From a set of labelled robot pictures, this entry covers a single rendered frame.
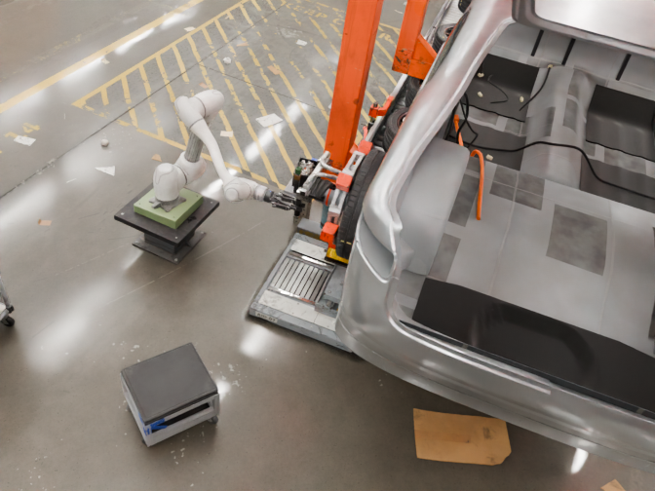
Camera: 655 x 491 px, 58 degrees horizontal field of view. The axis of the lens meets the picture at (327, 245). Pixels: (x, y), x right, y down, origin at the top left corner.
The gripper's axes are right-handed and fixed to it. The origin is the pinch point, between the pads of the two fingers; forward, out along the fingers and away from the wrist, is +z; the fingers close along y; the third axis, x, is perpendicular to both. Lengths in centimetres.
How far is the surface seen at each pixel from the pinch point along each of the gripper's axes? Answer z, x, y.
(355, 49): 3, 72, -60
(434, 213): 74, 38, 15
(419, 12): 7, 27, -253
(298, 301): 10, -76, 3
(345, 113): 4, 31, -60
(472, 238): 97, 17, -2
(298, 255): -5, -75, -35
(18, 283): -158, -83, 64
